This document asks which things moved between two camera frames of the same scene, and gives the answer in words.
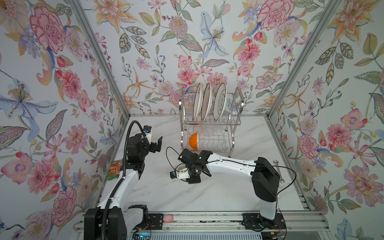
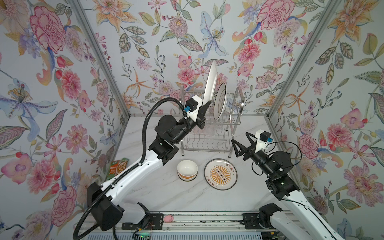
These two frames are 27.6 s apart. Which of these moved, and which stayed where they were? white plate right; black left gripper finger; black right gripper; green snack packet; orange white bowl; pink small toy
Moved: black right gripper; black left gripper finger; orange white bowl
Stayed: green snack packet; white plate right; pink small toy
